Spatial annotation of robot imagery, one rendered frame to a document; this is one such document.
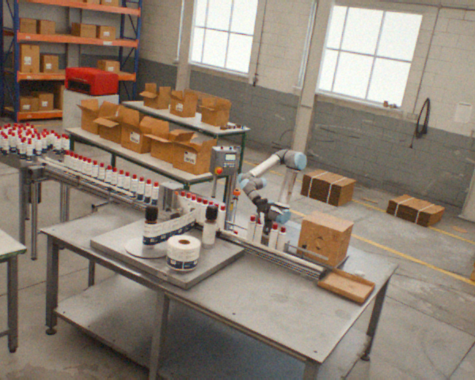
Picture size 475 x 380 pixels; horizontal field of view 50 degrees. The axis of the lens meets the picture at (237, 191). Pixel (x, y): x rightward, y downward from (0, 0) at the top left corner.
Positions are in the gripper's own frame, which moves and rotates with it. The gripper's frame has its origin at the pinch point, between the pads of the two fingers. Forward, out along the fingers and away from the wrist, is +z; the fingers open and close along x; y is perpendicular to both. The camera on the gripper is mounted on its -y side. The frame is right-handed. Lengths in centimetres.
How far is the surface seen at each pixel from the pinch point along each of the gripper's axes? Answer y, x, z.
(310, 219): 17.7, -29.4, 8.2
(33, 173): 102, 115, -183
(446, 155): 334, -426, -50
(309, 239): 24.8, -22.7, 18.1
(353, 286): 15, -22, 62
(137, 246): 12, 82, -36
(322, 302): -2, 8, 61
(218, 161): 9, 3, -62
